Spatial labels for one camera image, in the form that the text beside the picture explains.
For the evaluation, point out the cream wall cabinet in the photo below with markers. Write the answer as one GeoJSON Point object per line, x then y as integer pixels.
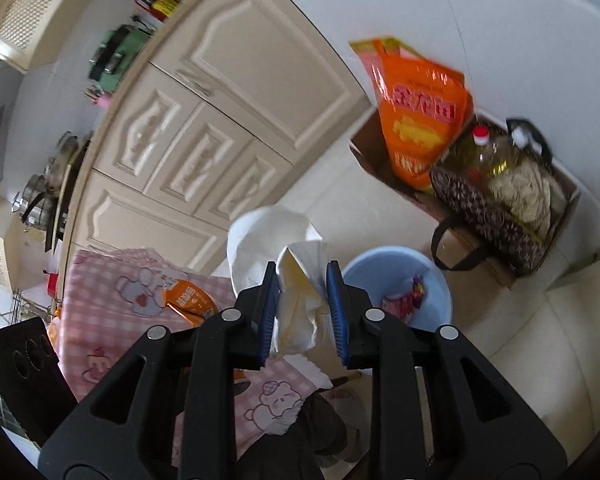
{"type": "Point", "coordinates": [25, 5]}

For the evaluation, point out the blue plastic bin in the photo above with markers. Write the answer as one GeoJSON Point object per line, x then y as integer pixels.
{"type": "Point", "coordinates": [380, 270]}

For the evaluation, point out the brown cardboard box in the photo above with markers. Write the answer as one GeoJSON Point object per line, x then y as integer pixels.
{"type": "Point", "coordinates": [375, 152]}

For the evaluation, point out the pink checked tablecloth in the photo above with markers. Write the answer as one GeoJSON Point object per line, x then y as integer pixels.
{"type": "Point", "coordinates": [110, 310]}

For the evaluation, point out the orange snack wrapper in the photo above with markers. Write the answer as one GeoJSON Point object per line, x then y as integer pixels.
{"type": "Point", "coordinates": [190, 300]}

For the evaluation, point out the black gas stove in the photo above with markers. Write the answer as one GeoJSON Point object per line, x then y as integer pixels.
{"type": "Point", "coordinates": [62, 200]}

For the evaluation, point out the orange rice bag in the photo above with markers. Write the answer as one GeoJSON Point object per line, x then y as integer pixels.
{"type": "Point", "coordinates": [415, 120]}

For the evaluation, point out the dark sauce bottle yellow label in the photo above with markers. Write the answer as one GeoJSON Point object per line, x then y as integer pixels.
{"type": "Point", "coordinates": [160, 2]}

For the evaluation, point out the cream kitchen base cabinet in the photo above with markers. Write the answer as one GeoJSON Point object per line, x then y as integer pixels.
{"type": "Point", "coordinates": [220, 110]}

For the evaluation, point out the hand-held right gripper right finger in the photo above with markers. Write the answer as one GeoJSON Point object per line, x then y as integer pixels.
{"type": "Point", "coordinates": [337, 312]}

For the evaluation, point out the steel pot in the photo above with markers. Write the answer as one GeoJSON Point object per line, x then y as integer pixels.
{"type": "Point", "coordinates": [32, 200]}
{"type": "Point", "coordinates": [62, 155]}

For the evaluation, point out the brown patterned tote bag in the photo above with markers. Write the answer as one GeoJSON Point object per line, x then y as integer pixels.
{"type": "Point", "coordinates": [485, 215]}

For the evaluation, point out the metal dish rack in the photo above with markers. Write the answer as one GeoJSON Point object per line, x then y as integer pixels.
{"type": "Point", "coordinates": [22, 305]}

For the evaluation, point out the red snack wrapper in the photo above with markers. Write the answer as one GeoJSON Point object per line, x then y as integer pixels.
{"type": "Point", "coordinates": [405, 302]}

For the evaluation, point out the red container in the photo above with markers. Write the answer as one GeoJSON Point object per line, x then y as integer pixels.
{"type": "Point", "coordinates": [53, 286]}

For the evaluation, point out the white tissue paper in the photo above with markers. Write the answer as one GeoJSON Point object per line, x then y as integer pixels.
{"type": "Point", "coordinates": [255, 245]}

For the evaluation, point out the dark cloth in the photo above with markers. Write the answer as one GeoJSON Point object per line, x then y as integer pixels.
{"type": "Point", "coordinates": [325, 425]}

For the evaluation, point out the pale dried noodles packet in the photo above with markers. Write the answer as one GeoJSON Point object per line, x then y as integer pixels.
{"type": "Point", "coordinates": [525, 195]}

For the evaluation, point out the cooking oil bottle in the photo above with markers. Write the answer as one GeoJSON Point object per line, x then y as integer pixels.
{"type": "Point", "coordinates": [495, 160]}

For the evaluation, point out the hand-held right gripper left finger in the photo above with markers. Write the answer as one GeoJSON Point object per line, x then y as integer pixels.
{"type": "Point", "coordinates": [267, 312]}

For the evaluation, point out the pink cup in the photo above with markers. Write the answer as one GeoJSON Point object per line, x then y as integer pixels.
{"type": "Point", "coordinates": [103, 99]}

